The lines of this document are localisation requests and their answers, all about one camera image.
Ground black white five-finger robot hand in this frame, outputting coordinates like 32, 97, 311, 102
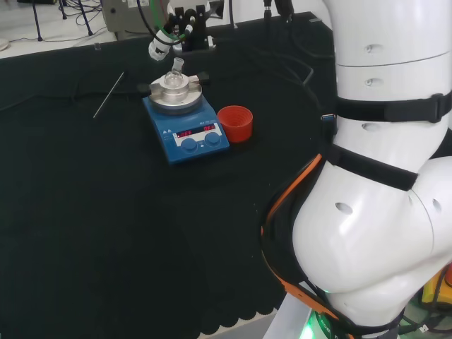
148, 5, 217, 63

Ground heater with blue base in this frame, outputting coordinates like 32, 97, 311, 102
142, 76, 231, 167

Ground clear round-bottom flask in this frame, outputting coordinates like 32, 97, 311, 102
162, 57, 187, 89

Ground grey box appliance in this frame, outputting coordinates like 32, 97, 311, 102
105, 0, 170, 40

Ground red ribbed cup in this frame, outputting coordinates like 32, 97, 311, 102
217, 105, 254, 144

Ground black tripod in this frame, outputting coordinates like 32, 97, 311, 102
30, 0, 95, 42

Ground black bench cloth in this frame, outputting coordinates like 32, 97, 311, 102
0, 11, 338, 339

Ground yellow stop button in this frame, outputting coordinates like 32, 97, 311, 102
420, 263, 452, 314

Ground green cable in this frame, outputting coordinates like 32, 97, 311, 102
148, 0, 190, 40

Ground silver flask holder black handles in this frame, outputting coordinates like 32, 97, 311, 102
137, 70, 211, 105

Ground black clamp mount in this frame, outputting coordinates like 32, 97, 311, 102
263, 0, 295, 24

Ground black cable blue plug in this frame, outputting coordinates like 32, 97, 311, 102
320, 112, 336, 149

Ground orange cable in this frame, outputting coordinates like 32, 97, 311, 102
261, 153, 340, 321

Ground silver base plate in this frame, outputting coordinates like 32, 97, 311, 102
273, 292, 314, 339

